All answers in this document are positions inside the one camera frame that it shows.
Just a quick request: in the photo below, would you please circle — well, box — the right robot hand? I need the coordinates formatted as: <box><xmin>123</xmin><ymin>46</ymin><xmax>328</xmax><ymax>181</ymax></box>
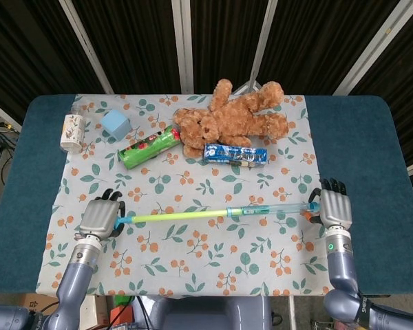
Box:
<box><xmin>304</xmin><ymin>177</ymin><xmax>353</xmax><ymax>230</ymax></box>

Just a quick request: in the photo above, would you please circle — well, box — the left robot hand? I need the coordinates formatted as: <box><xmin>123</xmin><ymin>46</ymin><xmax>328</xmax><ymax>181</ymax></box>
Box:
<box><xmin>76</xmin><ymin>188</ymin><xmax>127</xmax><ymax>241</ymax></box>

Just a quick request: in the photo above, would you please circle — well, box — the green blue toy syringe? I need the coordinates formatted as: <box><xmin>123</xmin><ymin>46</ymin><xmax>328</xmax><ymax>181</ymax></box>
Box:
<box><xmin>115</xmin><ymin>202</ymin><xmax>321</xmax><ymax>232</ymax></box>

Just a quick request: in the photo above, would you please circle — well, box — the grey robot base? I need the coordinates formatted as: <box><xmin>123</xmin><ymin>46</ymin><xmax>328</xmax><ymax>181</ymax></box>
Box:
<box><xmin>147</xmin><ymin>296</ymin><xmax>273</xmax><ymax>330</ymax></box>

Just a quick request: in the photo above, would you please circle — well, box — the teal table cover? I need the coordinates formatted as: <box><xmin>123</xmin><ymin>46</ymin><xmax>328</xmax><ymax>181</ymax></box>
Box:
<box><xmin>0</xmin><ymin>94</ymin><xmax>413</xmax><ymax>296</ymax></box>

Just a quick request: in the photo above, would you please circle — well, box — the green chips can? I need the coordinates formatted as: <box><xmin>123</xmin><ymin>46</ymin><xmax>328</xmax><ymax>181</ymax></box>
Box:
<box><xmin>118</xmin><ymin>124</ymin><xmax>182</xmax><ymax>170</ymax></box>

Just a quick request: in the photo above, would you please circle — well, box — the clear plastic bottle with label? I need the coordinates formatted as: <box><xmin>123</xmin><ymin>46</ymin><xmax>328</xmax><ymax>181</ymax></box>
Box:
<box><xmin>59</xmin><ymin>104</ymin><xmax>87</xmax><ymax>154</ymax></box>

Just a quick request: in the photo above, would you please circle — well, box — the light blue cube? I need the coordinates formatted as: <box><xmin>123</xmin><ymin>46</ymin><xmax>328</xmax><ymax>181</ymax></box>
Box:
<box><xmin>100</xmin><ymin>109</ymin><xmax>131</xmax><ymax>141</ymax></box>

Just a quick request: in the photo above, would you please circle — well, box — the cardboard box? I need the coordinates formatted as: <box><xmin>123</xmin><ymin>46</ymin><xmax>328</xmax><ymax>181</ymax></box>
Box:
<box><xmin>19</xmin><ymin>293</ymin><xmax>61</xmax><ymax>330</ymax></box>

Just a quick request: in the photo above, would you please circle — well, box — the blue cookie box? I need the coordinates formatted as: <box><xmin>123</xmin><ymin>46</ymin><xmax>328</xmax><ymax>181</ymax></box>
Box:
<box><xmin>202</xmin><ymin>143</ymin><xmax>268</xmax><ymax>169</ymax></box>

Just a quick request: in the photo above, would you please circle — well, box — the floral tablecloth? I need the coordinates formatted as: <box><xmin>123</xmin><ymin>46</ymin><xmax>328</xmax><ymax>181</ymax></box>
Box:
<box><xmin>35</xmin><ymin>93</ymin><xmax>341</xmax><ymax>297</ymax></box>

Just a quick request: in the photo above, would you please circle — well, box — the brown teddy bear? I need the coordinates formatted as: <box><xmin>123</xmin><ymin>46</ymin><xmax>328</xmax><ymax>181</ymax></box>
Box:
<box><xmin>173</xmin><ymin>78</ymin><xmax>290</xmax><ymax>159</ymax></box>

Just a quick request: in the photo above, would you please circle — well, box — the white partition frame post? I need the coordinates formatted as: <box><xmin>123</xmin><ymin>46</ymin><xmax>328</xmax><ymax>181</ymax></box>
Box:
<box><xmin>249</xmin><ymin>0</ymin><xmax>279</xmax><ymax>85</ymax></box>
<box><xmin>171</xmin><ymin>0</ymin><xmax>195</xmax><ymax>94</ymax></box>
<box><xmin>58</xmin><ymin>0</ymin><xmax>116</xmax><ymax>94</ymax></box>
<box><xmin>333</xmin><ymin>0</ymin><xmax>409</xmax><ymax>96</ymax></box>

